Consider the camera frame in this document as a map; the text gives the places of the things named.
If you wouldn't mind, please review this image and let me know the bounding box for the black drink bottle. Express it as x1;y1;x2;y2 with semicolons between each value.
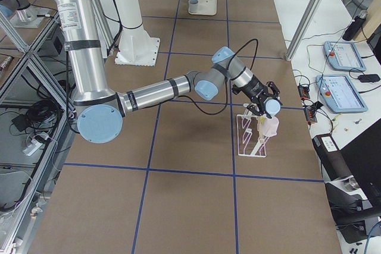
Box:
342;10;368;41

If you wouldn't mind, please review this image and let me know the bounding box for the teach pendant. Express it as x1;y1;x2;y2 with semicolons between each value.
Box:
316;74;368;114
323;41;366;72

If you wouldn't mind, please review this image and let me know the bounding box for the far teach pendant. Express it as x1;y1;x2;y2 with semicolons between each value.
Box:
323;41;366;72

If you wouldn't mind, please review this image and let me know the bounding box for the cream serving tray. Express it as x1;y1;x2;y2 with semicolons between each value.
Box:
191;0;217;16

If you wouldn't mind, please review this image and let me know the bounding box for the white wire cup rack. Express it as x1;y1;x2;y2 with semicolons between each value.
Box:
236;104;271;158

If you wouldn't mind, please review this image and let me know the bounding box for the near teach pendant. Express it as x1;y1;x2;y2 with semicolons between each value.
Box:
316;74;368;114

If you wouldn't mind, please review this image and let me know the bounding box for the black desktop box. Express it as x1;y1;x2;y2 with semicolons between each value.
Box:
312;133;352;180

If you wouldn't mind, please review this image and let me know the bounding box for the grey plastic cup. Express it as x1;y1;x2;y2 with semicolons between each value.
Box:
188;0;199;14

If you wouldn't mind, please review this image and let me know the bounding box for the black monitor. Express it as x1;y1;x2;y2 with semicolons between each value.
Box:
341;121;381;206

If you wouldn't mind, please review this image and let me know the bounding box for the black power adapter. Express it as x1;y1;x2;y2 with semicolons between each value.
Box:
358;74;380;83

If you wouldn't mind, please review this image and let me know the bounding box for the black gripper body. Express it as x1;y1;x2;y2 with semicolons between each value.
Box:
232;77;273;104

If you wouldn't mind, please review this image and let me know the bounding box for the aluminium frame post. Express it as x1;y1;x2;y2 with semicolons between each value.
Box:
285;0;322;61

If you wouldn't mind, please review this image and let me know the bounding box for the pink plastic cup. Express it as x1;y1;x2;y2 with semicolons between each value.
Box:
262;117;279;137

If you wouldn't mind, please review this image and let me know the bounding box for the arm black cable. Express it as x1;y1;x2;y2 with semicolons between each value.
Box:
175;38;259;115

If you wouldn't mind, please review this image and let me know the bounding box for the light blue plastic cup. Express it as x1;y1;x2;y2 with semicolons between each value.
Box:
264;99;281;116

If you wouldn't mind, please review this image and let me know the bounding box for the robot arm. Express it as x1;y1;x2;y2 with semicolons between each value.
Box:
1;0;43;29
54;0;281;143

